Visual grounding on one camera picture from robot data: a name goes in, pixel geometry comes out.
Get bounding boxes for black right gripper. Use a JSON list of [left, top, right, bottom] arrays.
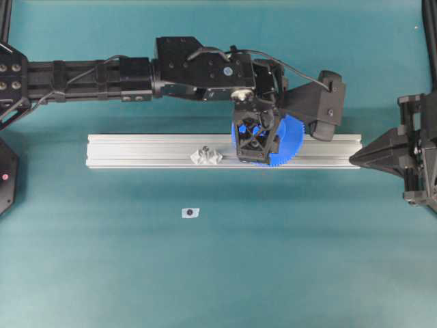
[[350, 92, 436, 207]]

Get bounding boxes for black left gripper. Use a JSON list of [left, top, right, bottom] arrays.
[[231, 59, 287, 163]]

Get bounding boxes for large blue plastic gear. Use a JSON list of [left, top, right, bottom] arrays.
[[231, 115, 305, 167]]

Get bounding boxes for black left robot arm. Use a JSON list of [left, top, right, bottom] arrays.
[[1, 37, 284, 164]]

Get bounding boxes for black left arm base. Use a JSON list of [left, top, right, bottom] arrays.
[[0, 139, 19, 215]]

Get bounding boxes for left steel shaft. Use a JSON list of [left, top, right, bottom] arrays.
[[201, 146, 210, 159]]

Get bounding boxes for small white marker sticker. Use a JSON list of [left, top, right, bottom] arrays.
[[181, 208, 200, 219]]

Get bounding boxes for left clear shaft bracket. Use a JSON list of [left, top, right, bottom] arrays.
[[190, 147, 223, 165]]

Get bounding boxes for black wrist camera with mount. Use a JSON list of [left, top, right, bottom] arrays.
[[280, 70, 346, 142]]

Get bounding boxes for aluminium extrusion rail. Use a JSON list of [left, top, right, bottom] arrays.
[[85, 134, 362, 169]]

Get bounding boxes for black camera cable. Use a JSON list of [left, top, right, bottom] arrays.
[[36, 46, 334, 107]]

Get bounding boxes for black right frame post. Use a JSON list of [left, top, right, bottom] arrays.
[[421, 0, 436, 92]]

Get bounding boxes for black frame post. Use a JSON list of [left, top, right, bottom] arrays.
[[0, 0, 13, 44], [421, 0, 436, 92]]

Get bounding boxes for black left frame post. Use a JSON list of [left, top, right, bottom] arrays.
[[0, 0, 13, 44]]

